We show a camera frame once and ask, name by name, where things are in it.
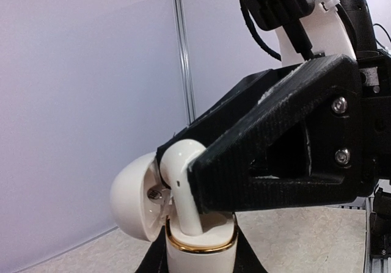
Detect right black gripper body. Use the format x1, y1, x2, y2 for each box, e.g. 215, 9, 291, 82
357, 49, 390, 197

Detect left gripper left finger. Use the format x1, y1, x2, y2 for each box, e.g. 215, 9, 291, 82
135, 233, 168, 273

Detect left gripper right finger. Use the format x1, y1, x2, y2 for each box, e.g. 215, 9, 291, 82
233, 225, 267, 273

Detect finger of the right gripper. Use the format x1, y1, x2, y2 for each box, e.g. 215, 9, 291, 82
156, 68, 276, 164
188, 54, 364, 213

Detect white earbud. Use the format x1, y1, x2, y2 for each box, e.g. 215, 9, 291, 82
159, 139, 205, 236

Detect white earbud charging case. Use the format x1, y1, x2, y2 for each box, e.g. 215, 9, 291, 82
110, 153, 238, 272

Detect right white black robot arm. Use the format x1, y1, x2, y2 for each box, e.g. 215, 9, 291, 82
156, 0, 390, 219

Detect left aluminium frame post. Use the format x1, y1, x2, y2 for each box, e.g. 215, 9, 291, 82
174, 0, 197, 125

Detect front aluminium rail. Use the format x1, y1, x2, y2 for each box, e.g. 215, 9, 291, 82
337, 196, 391, 273

